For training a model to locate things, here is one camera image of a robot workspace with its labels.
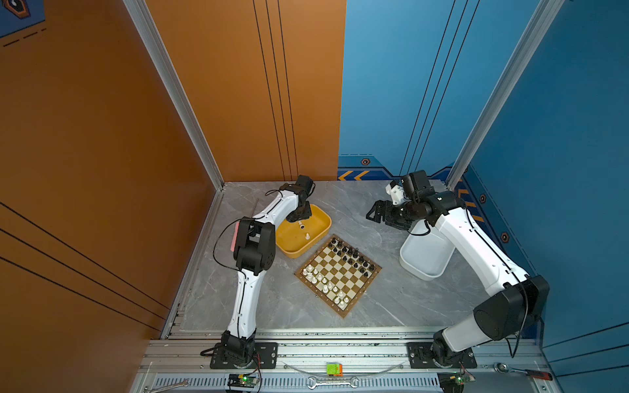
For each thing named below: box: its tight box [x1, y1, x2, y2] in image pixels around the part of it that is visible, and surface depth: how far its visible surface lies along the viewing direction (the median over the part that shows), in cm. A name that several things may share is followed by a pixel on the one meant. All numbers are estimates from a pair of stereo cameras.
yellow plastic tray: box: [275, 203, 332, 259], surface depth 103 cm
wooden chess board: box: [294, 233, 383, 319], surface depth 91 cm
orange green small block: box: [325, 361, 344, 377], surface depth 71 cm
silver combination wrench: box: [307, 376, 360, 390], surface depth 71 cm
